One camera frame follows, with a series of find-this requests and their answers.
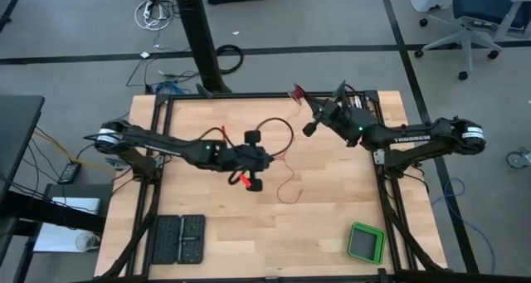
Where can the black spring clamp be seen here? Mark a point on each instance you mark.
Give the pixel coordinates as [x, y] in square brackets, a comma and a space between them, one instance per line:
[203, 90]
[340, 88]

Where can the white power strip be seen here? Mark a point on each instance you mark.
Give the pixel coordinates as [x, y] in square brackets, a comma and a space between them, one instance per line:
[147, 10]

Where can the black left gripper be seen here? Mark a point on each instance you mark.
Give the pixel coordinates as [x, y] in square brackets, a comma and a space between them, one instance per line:
[249, 157]

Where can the white paper sheet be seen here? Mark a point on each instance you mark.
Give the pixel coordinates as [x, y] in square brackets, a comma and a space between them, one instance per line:
[54, 239]

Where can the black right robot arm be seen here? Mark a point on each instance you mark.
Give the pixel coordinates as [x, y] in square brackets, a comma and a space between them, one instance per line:
[415, 132]

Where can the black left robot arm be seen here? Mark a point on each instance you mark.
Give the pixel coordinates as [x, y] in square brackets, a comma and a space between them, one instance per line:
[166, 144]

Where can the black desk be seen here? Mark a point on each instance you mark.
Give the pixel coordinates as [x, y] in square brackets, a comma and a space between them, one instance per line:
[16, 129]

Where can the small white tag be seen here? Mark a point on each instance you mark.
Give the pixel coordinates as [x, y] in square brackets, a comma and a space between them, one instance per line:
[144, 55]

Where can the blue white office chair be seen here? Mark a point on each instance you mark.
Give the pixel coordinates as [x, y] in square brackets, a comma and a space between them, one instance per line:
[477, 1]

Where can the green square tray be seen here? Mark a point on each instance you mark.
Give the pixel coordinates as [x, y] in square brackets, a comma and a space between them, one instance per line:
[365, 243]

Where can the white flat box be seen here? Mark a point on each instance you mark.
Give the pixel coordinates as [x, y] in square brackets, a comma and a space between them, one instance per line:
[76, 205]

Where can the open black bit case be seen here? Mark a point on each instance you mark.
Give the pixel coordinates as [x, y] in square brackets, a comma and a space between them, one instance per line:
[166, 239]

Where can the silver mounting bracket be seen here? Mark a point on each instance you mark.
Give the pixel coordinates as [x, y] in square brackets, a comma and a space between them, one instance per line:
[378, 156]
[118, 163]
[159, 160]

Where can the black power brick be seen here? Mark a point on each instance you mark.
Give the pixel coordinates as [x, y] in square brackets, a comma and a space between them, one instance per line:
[69, 173]

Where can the black tower fan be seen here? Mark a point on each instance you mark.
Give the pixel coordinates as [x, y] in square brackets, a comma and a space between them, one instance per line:
[199, 34]

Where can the clear plastic cup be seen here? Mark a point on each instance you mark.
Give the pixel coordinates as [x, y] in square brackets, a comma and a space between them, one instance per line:
[88, 241]

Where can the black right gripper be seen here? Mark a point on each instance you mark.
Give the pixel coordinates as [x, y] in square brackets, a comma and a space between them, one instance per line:
[336, 115]

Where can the grey caster wheel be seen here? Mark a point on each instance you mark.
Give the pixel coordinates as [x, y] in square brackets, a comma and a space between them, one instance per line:
[517, 159]

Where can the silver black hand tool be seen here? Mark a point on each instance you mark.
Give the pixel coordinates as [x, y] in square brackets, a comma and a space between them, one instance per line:
[360, 101]

